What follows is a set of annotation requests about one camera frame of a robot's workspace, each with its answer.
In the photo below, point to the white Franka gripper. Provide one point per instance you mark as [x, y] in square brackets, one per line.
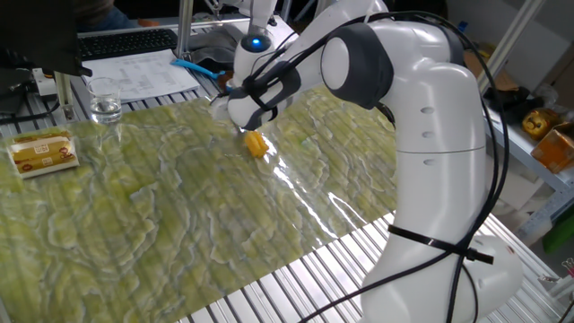
[220, 108]

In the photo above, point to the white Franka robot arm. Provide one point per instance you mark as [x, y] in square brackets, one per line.
[439, 179]

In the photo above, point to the blue plastic brush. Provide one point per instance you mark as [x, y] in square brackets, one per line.
[193, 67]

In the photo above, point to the grey cloth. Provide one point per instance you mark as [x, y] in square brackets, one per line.
[211, 49]

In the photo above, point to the white printed paper sheet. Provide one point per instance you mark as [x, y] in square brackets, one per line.
[143, 74]

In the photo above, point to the small orange object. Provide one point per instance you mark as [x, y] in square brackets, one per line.
[148, 22]

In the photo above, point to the black computer keyboard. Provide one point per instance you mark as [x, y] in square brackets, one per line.
[125, 44]

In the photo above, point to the clear glass of water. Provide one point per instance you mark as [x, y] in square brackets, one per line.
[104, 105]

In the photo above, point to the green marble pattern table mat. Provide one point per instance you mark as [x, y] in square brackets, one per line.
[157, 224]

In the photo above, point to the person in dark clothing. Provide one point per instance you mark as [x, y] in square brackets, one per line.
[89, 11]

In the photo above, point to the yellow white food package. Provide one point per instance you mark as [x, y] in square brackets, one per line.
[42, 154]

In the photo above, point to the black monitor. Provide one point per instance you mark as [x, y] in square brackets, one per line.
[36, 36]

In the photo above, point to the black bundled object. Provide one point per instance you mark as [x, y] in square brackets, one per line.
[511, 101]

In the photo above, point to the diagonal aluminium strut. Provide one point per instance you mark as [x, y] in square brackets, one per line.
[511, 40]

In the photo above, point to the grey metal shelf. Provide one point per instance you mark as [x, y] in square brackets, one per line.
[520, 143]

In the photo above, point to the yellow toy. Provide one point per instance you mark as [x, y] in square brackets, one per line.
[538, 123]

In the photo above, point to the orange box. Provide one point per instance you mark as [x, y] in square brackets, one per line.
[556, 150]

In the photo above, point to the green plastic object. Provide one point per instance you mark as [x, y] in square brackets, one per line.
[560, 235]

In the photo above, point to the metal binder clip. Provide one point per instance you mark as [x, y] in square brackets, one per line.
[568, 265]

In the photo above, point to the tall aluminium post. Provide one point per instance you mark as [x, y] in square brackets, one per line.
[184, 27]

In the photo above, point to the short aluminium post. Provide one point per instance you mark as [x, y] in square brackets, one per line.
[65, 94]

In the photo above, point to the white plastic bracket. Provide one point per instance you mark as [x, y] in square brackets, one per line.
[44, 81]

